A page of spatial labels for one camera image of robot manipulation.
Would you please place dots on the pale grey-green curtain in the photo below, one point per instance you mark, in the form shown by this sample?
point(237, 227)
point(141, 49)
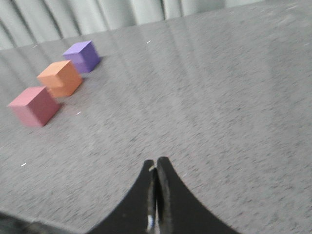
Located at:
point(26, 22)

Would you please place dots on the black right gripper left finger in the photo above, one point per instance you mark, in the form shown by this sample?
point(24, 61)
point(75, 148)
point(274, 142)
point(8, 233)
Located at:
point(136, 213)

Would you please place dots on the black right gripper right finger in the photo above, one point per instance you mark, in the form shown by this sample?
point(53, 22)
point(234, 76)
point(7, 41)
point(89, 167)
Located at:
point(179, 211)

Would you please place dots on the orange foam cube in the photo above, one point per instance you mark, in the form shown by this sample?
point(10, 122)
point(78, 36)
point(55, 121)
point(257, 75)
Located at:
point(61, 78)

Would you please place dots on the purple foam cube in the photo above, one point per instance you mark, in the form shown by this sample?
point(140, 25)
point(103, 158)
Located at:
point(83, 55)

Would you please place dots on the pink foam cube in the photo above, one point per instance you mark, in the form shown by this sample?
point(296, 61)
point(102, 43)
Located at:
point(34, 107)

